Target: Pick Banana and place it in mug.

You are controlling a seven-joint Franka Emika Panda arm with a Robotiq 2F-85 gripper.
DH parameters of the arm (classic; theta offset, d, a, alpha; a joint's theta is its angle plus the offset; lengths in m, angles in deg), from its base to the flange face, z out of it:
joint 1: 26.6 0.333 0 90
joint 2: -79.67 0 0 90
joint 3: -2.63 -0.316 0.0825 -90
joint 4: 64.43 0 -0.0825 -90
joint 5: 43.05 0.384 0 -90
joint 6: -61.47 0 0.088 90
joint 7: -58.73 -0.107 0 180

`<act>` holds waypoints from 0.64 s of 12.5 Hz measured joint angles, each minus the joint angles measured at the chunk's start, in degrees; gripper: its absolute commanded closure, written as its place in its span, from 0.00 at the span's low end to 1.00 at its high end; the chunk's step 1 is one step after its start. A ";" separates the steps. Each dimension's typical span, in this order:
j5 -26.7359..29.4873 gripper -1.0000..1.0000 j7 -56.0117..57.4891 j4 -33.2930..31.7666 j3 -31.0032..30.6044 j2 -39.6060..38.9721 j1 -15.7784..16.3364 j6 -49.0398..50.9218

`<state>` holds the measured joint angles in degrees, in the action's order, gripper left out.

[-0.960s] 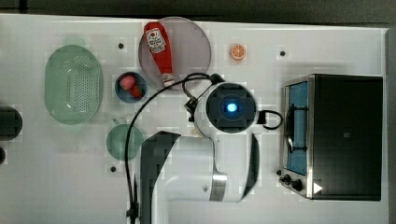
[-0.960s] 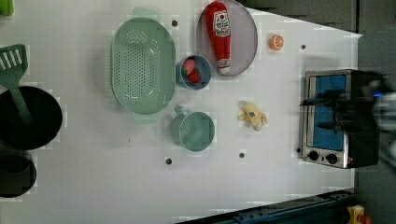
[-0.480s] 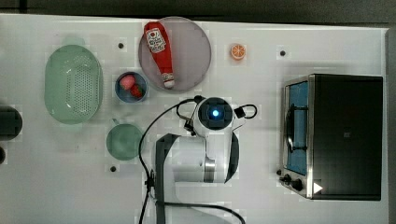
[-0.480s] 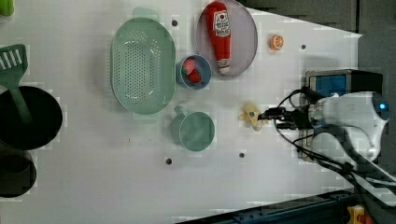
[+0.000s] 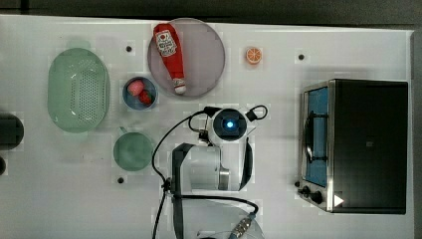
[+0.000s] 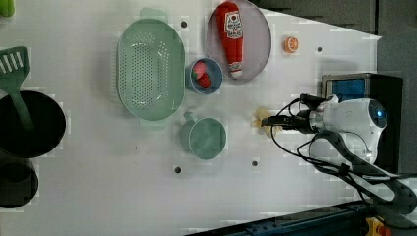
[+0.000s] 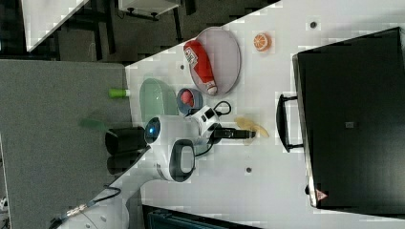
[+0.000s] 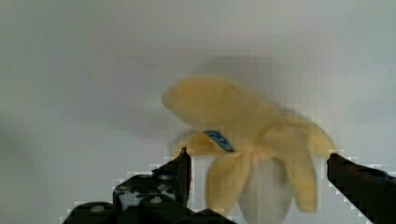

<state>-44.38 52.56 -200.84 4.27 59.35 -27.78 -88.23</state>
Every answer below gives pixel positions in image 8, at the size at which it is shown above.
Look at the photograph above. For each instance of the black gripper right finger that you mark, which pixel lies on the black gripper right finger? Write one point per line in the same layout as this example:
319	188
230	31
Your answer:
371	191

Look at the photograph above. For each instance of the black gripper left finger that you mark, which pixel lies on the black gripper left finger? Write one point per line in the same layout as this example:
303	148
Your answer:
158	198

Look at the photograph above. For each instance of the yellow plush peeled banana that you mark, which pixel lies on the yellow plush peeled banana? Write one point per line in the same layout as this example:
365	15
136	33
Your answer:
263	154

